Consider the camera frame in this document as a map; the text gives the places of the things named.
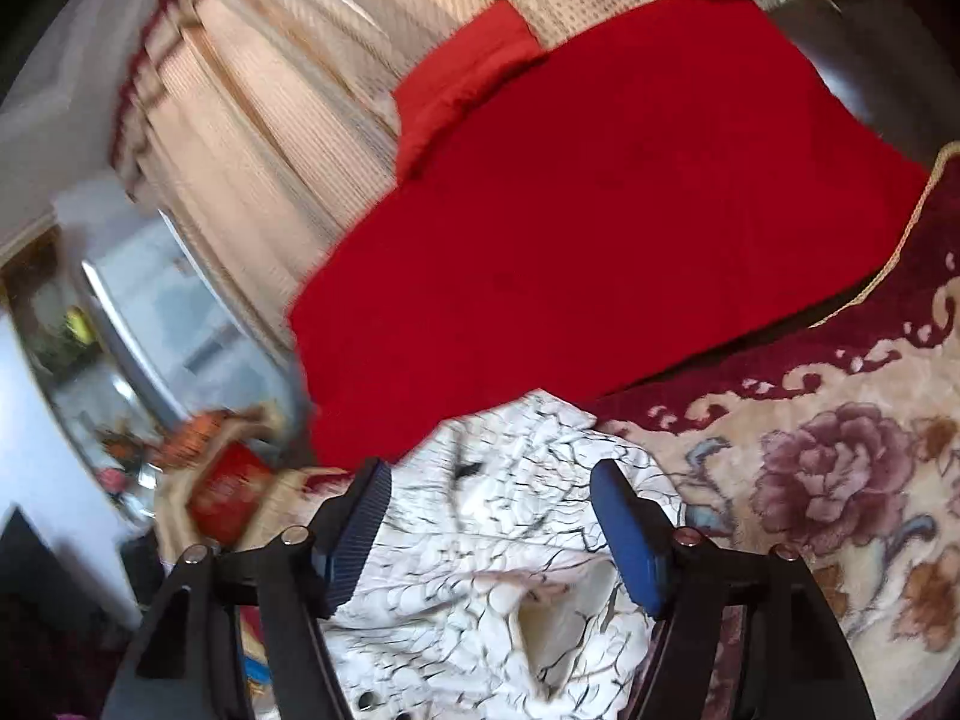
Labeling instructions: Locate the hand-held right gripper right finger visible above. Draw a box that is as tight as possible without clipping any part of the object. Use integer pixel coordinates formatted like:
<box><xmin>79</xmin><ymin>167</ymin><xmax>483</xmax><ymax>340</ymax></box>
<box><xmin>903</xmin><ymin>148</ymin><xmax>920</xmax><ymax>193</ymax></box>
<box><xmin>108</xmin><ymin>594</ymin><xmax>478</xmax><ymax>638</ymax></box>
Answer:
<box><xmin>589</xmin><ymin>459</ymin><xmax>878</xmax><ymax>720</ymax></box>

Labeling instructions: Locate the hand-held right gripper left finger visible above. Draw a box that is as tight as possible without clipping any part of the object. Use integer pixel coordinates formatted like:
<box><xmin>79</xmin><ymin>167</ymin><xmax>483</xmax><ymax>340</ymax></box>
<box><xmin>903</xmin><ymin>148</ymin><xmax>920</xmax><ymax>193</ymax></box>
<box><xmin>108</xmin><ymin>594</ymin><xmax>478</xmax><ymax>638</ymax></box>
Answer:
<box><xmin>101</xmin><ymin>456</ymin><xmax>395</xmax><ymax>720</ymax></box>

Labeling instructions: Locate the white crackle-print garment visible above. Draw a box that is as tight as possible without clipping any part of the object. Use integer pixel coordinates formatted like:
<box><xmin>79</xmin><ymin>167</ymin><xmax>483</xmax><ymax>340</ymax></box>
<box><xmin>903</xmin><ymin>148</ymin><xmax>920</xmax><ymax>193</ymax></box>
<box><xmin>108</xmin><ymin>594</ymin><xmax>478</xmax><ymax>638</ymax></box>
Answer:
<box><xmin>296</xmin><ymin>390</ymin><xmax>691</xmax><ymax>720</ymax></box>

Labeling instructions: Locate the red box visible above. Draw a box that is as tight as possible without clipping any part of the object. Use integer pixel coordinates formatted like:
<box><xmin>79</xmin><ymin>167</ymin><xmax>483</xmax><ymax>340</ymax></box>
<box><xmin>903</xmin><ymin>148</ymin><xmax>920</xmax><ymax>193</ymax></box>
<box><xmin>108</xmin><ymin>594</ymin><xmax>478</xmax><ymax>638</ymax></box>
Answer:
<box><xmin>186</xmin><ymin>441</ymin><xmax>275</xmax><ymax>545</ymax></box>

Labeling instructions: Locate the orange patterned cloth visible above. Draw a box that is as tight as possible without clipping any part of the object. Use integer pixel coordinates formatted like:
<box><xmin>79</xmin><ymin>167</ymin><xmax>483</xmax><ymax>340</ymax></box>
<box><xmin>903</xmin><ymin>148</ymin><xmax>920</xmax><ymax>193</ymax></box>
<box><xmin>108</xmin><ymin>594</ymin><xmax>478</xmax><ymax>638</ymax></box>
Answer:
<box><xmin>161</xmin><ymin>409</ymin><xmax>263</xmax><ymax>466</ymax></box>

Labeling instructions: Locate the maroon beige floral blanket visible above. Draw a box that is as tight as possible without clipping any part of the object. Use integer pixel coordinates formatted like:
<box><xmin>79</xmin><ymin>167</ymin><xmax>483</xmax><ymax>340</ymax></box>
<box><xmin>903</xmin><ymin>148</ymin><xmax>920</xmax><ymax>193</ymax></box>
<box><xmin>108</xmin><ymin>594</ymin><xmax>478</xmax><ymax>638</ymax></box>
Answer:
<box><xmin>154</xmin><ymin>142</ymin><xmax>960</xmax><ymax>720</ymax></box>

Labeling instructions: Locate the red bedsheet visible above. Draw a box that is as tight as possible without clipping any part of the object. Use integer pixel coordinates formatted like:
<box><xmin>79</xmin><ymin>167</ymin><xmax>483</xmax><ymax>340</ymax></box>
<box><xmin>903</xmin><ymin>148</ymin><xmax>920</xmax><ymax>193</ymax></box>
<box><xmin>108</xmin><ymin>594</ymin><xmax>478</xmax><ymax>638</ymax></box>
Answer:
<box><xmin>289</xmin><ymin>0</ymin><xmax>931</xmax><ymax>466</ymax></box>

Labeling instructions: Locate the window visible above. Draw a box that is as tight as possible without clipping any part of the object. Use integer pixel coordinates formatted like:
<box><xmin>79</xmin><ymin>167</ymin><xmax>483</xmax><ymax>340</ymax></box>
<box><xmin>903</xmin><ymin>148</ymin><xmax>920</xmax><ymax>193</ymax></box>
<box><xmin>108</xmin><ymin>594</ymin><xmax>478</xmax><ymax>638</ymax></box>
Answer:
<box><xmin>82</xmin><ymin>217</ymin><xmax>301</xmax><ymax>428</ymax></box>

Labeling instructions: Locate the beige dotted curtain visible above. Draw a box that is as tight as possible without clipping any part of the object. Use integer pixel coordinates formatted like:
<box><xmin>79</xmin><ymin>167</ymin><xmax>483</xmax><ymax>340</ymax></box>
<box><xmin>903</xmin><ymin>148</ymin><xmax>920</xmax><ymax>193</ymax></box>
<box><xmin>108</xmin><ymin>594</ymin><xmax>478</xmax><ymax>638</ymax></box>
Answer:
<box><xmin>112</xmin><ymin>0</ymin><xmax>826</xmax><ymax>361</ymax></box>

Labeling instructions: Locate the red pillow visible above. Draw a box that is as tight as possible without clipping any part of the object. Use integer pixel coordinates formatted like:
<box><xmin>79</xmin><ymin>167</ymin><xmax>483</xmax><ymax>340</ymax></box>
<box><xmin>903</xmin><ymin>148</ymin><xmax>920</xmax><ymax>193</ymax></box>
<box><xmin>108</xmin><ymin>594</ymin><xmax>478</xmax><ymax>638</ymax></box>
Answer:
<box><xmin>390</xmin><ymin>0</ymin><xmax>547</xmax><ymax>182</ymax></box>

